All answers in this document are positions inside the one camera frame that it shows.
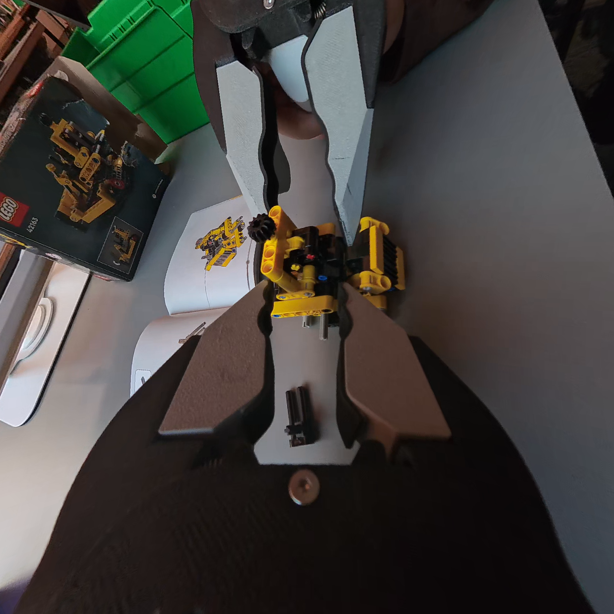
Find dark lego set box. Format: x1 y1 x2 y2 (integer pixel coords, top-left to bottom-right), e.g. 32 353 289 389
0 60 174 282

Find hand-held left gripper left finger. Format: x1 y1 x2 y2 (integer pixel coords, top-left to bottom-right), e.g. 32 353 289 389
157 282 276 446

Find yellow lego bulldozer model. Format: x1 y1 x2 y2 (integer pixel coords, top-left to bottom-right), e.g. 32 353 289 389
248 204 407 342

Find person's right hand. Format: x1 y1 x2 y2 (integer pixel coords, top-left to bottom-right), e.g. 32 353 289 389
278 99 332 141

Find stacked green plastic bins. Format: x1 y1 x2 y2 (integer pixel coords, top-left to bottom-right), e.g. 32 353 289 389
61 0 227 146

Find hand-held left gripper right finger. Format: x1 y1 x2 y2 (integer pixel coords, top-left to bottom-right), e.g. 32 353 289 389
335 283 453 449

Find black lego piece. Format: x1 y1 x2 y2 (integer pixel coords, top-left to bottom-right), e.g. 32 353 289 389
284 385 318 448

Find lego instruction booklet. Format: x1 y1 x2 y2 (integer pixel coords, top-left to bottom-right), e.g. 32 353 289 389
130 194 270 399

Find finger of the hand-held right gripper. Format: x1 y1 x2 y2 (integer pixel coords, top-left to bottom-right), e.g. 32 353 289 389
302 0 375 246
216 62 292 219

